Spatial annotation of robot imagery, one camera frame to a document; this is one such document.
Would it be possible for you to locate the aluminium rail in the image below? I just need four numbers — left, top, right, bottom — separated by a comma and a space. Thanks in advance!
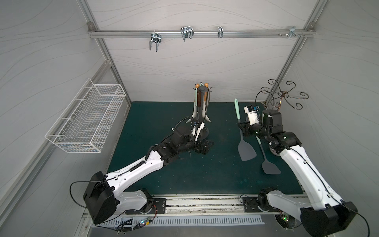
88, 27, 316, 39
82, 194, 326, 218

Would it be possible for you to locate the white spoon right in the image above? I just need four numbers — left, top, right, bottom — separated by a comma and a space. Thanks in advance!
203, 99, 211, 122

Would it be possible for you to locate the white spoon left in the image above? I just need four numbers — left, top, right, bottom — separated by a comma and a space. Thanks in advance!
191, 87, 198, 119

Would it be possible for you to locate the copper mug tree stand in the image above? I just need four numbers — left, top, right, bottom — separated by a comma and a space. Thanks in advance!
260, 79, 310, 111

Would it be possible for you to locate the steel turner wood handle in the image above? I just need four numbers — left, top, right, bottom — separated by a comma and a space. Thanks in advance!
196, 83, 203, 108

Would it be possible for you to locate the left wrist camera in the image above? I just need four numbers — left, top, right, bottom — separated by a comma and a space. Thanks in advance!
191, 122, 205, 141

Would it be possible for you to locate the grey utensil rack stand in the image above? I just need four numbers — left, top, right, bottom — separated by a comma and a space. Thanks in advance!
191, 82, 212, 141

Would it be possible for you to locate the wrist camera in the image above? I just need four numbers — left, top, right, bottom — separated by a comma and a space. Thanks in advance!
244, 105, 260, 125
191, 122, 205, 141

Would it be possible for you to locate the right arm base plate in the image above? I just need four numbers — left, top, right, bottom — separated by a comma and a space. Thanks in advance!
242, 197, 269, 213

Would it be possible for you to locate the aluminium top rail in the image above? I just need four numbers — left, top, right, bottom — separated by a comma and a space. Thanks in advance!
88, 27, 316, 39

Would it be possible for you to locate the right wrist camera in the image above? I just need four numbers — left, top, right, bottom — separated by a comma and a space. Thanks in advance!
244, 105, 260, 125

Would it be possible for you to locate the grey spatula mint handle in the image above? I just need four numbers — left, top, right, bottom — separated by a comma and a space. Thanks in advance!
234, 98, 257, 162
256, 136, 281, 175

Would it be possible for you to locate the white spoon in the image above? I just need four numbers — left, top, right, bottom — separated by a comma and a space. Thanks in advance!
191, 87, 198, 119
203, 99, 211, 122

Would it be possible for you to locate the white wire basket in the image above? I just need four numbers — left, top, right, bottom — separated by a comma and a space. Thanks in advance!
45, 79, 126, 153

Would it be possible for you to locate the metal hook right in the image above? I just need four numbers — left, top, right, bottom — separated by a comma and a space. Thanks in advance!
278, 27, 305, 39

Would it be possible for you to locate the green mat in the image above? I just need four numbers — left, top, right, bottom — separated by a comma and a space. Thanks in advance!
108, 102, 303, 195

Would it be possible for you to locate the aluminium front rail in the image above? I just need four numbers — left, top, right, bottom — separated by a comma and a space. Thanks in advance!
82, 194, 326, 218

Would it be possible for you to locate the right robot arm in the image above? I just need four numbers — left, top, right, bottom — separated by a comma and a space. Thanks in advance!
234, 100, 358, 237

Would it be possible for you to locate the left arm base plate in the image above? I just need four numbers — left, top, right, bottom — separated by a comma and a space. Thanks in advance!
125, 198, 167, 215

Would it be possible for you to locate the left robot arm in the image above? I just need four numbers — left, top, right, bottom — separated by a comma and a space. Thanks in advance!
83, 116, 213, 224

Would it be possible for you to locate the white vent strip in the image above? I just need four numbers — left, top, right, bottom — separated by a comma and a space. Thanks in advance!
99, 214, 264, 229

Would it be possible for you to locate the metal hook left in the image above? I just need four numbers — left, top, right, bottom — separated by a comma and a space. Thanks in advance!
149, 33, 162, 52

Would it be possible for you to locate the metal hook small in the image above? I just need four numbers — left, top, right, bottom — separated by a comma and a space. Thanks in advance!
218, 26, 224, 39

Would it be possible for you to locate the metal hook middle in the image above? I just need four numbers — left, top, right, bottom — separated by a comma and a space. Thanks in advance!
180, 26, 194, 41

